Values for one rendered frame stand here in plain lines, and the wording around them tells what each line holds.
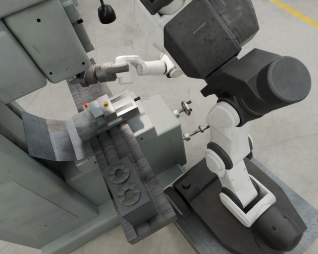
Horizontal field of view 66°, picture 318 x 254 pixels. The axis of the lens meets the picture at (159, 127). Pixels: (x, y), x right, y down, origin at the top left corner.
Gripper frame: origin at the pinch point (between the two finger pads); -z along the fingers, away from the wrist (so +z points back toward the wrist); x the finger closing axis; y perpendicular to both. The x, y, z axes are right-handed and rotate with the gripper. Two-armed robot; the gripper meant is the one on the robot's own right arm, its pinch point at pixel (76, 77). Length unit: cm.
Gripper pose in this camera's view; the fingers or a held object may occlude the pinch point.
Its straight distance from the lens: 123.2
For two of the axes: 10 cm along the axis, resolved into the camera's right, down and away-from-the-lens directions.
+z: 9.8, -1.2, -1.3
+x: 0.3, 8.3, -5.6
